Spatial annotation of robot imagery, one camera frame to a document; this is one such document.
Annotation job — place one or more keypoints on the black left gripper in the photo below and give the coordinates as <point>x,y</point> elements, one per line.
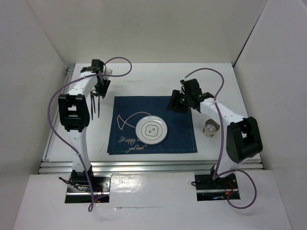
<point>102,92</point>

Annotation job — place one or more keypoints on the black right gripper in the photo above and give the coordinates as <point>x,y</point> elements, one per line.
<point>176,96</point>

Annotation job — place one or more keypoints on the navy fish placemat cloth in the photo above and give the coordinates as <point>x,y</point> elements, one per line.
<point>129,110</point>

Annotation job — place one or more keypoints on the white round plate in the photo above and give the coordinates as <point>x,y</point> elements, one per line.
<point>151,130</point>

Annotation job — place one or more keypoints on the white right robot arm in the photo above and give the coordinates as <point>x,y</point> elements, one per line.
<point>240,136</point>

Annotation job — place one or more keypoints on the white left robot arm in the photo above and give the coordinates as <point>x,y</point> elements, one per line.
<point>76,109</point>

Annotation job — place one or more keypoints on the black fork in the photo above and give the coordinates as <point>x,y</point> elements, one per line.
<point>98,106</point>

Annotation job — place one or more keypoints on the black spoon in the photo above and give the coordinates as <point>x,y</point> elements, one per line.
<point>93,109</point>

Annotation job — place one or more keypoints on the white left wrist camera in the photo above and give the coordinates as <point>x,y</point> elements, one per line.
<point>108,73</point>

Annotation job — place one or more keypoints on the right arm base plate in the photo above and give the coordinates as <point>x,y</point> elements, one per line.
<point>208,189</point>

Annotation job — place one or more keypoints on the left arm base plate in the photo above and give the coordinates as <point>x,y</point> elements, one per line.
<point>81,193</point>

